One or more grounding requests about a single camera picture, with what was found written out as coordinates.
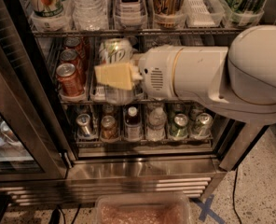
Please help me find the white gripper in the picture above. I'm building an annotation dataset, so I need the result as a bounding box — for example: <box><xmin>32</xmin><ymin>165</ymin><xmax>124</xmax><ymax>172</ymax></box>
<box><xmin>94</xmin><ymin>45</ymin><xmax>183</xmax><ymax>100</ymax></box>

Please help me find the white 7up can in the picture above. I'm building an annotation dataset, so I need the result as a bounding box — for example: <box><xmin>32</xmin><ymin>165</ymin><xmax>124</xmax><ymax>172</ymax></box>
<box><xmin>99</xmin><ymin>38</ymin><xmax>132</xmax><ymax>64</ymax></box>

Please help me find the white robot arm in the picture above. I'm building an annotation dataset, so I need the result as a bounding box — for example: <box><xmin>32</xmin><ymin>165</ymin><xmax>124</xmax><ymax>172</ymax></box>
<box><xmin>94</xmin><ymin>25</ymin><xmax>276</xmax><ymax>125</ymax></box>

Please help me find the dark drink bottle bottom shelf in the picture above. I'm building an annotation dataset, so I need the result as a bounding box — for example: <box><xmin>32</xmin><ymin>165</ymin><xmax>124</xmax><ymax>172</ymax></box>
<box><xmin>125</xmin><ymin>106</ymin><xmax>142</xmax><ymax>142</ymax></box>

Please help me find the tea bottle top shelf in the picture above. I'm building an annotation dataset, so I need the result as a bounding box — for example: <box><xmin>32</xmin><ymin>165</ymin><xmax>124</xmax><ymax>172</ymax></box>
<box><xmin>115</xmin><ymin>0</ymin><xmax>146</xmax><ymax>27</ymax></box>

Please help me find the back red soda can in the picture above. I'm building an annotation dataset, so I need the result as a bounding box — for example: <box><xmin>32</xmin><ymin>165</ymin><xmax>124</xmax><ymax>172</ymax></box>
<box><xmin>63</xmin><ymin>36</ymin><xmax>88</xmax><ymax>66</ymax></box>

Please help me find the red soda can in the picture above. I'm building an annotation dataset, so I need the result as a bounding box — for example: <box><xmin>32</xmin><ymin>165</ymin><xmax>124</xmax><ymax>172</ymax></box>
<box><xmin>60</xmin><ymin>49</ymin><xmax>86</xmax><ymax>83</ymax></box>
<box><xmin>56</xmin><ymin>63</ymin><xmax>84</xmax><ymax>97</ymax></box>
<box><xmin>63</xmin><ymin>36</ymin><xmax>88</xmax><ymax>66</ymax></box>

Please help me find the front red soda can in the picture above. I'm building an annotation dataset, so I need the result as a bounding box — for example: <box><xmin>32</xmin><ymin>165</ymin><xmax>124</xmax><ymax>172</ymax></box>
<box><xmin>56</xmin><ymin>63</ymin><xmax>84</xmax><ymax>97</ymax></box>

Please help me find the middle red soda can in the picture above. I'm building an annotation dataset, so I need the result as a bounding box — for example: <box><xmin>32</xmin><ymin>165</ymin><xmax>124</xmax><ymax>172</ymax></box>
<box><xmin>60</xmin><ymin>49</ymin><xmax>86</xmax><ymax>83</ymax></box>

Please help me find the gold can bottom shelf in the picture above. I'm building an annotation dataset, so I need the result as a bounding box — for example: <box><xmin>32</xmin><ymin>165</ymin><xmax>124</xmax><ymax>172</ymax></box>
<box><xmin>101</xmin><ymin>116</ymin><xmax>117</xmax><ymax>139</ymax></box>

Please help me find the water bottle bottom shelf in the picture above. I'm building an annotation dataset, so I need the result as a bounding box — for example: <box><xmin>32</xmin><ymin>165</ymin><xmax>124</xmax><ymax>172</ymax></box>
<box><xmin>146</xmin><ymin>107</ymin><xmax>167</xmax><ymax>141</ymax></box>

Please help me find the clear water bottle top shelf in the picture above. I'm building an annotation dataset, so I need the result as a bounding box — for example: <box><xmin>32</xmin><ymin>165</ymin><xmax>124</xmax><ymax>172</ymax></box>
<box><xmin>72</xmin><ymin>0</ymin><xmax>108</xmax><ymax>31</ymax></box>

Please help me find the silver can bottom shelf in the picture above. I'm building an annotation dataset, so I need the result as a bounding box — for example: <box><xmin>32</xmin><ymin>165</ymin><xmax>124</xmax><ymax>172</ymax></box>
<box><xmin>76</xmin><ymin>114</ymin><xmax>93</xmax><ymax>136</ymax></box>

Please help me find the left green can bottom shelf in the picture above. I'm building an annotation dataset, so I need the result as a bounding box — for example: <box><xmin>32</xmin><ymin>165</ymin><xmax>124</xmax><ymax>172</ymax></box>
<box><xmin>169</xmin><ymin>113</ymin><xmax>188</xmax><ymax>139</ymax></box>

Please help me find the right green can bottom shelf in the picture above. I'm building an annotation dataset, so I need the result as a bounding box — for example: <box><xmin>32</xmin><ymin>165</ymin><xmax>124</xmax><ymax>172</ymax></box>
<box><xmin>191</xmin><ymin>113</ymin><xmax>213</xmax><ymax>137</ymax></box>

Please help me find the stainless steel fridge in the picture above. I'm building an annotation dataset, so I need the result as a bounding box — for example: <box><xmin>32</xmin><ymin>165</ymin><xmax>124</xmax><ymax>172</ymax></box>
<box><xmin>0</xmin><ymin>0</ymin><xmax>265</xmax><ymax>206</ymax></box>

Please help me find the glass fridge door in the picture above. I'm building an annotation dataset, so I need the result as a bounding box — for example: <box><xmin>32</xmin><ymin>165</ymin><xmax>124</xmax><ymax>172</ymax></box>
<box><xmin>0</xmin><ymin>0</ymin><xmax>67</xmax><ymax>182</ymax></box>

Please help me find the clear plastic bin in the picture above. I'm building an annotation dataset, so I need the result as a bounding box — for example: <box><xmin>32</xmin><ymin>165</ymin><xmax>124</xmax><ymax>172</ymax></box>
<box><xmin>93</xmin><ymin>192</ymin><xmax>192</xmax><ymax>224</ymax></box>

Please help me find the blue tape cross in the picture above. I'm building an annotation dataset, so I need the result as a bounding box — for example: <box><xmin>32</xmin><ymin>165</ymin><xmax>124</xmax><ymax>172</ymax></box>
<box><xmin>192</xmin><ymin>194</ymin><xmax>225</xmax><ymax>224</ymax></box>

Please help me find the black cable on floor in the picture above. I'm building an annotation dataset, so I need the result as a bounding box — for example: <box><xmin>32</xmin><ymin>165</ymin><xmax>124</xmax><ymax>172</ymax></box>
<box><xmin>231</xmin><ymin>166</ymin><xmax>243</xmax><ymax>224</ymax></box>

